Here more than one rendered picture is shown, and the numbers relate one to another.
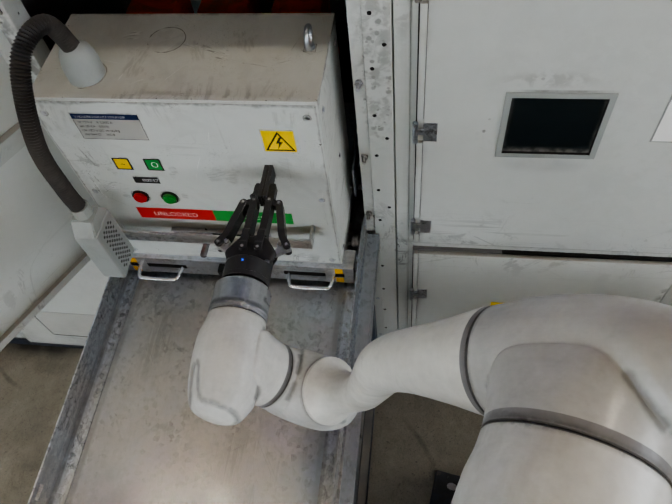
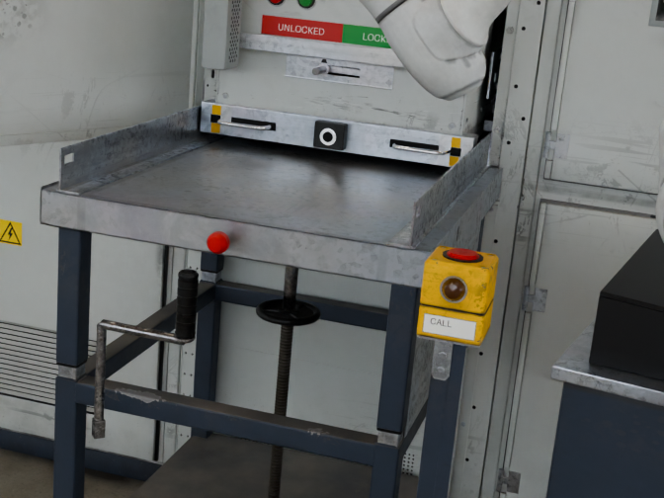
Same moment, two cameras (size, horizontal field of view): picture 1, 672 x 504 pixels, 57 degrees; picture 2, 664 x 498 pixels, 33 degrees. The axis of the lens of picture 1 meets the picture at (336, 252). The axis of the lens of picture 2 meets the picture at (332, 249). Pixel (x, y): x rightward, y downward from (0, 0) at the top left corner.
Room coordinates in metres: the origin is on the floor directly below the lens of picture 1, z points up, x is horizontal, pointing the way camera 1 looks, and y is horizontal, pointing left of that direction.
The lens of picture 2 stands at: (-1.36, 0.19, 1.27)
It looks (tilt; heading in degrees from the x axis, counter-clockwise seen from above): 16 degrees down; 1
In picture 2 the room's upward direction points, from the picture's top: 5 degrees clockwise
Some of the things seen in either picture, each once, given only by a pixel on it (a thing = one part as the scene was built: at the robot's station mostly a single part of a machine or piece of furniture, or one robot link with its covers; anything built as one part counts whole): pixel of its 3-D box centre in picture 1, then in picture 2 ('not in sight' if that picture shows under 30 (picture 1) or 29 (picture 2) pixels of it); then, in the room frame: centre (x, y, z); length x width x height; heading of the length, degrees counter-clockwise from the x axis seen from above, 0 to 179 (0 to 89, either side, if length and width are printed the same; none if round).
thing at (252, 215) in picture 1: (250, 226); not in sight; (0.62, 0.13, 1.23); 0.11 x 0.01 x 0.04; 167
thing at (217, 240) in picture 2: not in sight; (220, 241); (0.23, 0.37, 0.82); 0.04 x 0.03 x 0.03; 165
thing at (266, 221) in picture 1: (265, 227); not in sight; (0.62, 0.11, 1.23); 0.11 x 0.01 x 0.04; 164
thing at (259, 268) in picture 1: (249, 261); not in sight; (0.55, 0.14, 1.23); 0.09 x 0.08 x 0.07; 166
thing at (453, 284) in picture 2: not in sight; (453, 290); (-0.07, 0.05, 0.87); 0.03 x 0.01 x 0.03; 75
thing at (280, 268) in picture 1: (237, 260); (335, 132); (0.79, 0.22, 0.90); 0.54 x 0.05 x 0.06; 75
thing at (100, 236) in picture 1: (103, 238); (223, 20); (0.76, 0.45, 1.09); 0.08 x 0.05 x 0.17; 165
